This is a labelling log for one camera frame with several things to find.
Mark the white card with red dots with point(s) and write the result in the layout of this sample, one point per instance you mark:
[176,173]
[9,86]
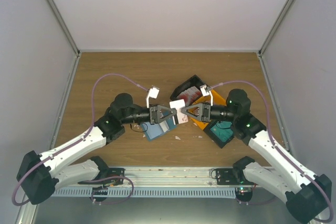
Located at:
[178,105]

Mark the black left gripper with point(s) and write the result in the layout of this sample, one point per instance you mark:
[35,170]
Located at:
[155,114]

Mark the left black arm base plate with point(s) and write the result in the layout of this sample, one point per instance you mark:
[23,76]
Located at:
[111,176]

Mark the aluminium front rail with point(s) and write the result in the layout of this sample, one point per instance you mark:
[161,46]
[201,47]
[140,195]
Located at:
[168,175]

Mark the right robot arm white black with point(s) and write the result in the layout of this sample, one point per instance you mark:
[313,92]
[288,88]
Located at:
[304,193]

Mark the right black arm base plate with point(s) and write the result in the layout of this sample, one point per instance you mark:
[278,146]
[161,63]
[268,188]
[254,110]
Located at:
[230,176]

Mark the black bin with green cards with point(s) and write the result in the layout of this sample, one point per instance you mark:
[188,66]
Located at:
[212,135]

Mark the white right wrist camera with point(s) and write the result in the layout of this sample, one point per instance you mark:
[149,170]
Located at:
[207,91]

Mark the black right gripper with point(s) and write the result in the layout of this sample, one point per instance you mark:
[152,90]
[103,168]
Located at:
[201,106]

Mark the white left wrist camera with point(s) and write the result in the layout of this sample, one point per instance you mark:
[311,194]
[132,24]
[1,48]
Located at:
[151,94]

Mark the grey slotted cable duct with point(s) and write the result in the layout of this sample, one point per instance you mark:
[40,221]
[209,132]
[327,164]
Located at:
[146,192]

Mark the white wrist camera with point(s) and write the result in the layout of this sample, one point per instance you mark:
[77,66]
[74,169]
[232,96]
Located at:
[207,91]
[151,94]

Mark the blue leather card holder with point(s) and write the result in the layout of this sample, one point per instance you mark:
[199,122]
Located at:
[154,131]

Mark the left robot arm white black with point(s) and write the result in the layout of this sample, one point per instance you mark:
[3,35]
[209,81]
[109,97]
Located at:
[103,131]

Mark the red dot card stack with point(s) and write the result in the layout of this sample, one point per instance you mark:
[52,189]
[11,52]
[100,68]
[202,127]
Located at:
[190,95]

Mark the black bin with red cards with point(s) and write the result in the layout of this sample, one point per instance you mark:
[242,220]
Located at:
[192,81]

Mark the orange plastic bin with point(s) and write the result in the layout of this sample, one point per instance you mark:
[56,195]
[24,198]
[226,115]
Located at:
[218,100]

